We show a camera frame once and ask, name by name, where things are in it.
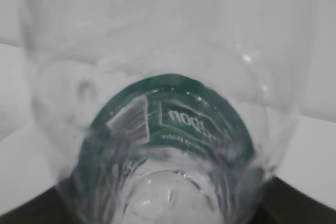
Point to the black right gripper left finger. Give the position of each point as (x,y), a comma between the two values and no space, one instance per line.
(46,207)

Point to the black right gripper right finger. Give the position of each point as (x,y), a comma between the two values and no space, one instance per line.
(285,204)

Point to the clear water bottle green label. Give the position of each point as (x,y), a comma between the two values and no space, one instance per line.
(165,111)

